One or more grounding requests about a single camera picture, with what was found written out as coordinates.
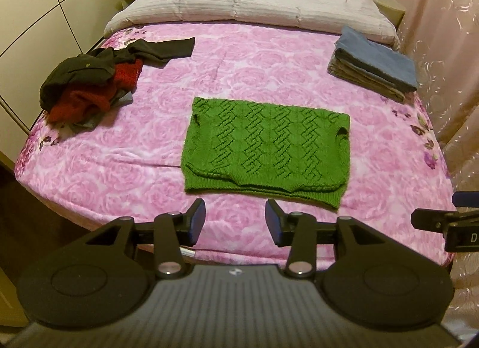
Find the red knit garment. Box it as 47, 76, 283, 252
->
47, 59, 143, 124

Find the green knit sweater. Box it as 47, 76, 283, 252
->
181, 97, 350, 209

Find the pink floral bed blanket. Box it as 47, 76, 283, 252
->
15, 23, 453, 264

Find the black garment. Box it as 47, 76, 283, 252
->
39, 37, 196, 111

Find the pink patterned curtain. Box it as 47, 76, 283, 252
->
392, 0, 479, 338

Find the folded grey blue clothes stack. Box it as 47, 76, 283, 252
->
327, 26, 418, 103

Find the cream bedside cabinet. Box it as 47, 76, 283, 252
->
373, 0, 406, 28

